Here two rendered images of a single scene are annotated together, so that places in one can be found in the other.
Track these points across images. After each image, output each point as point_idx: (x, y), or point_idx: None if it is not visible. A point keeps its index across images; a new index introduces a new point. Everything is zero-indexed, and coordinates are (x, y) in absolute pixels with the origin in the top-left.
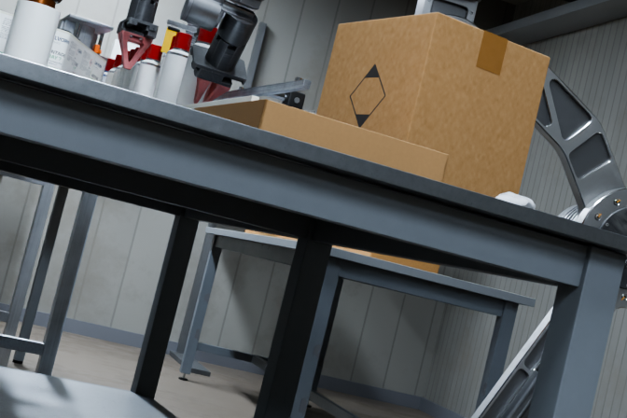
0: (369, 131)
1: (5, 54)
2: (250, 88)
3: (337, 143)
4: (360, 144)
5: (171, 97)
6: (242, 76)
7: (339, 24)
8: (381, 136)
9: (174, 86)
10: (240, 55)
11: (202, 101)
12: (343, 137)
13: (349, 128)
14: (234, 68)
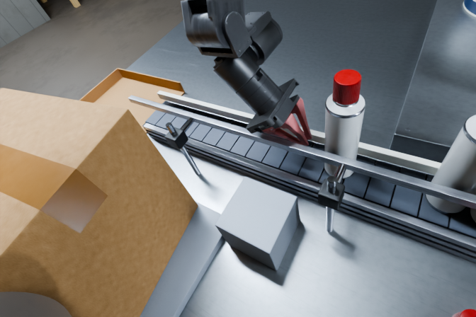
0: (86, 94)
1: (171, 30)
2: (212, 119)
3: (99, 93)
4: (91, 97)
5: (439, 167)
6: (248, 124)
7: (127, 109)
8: (82, 98)
9: (445, 157)
10: (244, 101)
11: (325, 150)
12: (96, 92)
13: (93, 90)
14: (259, 116)
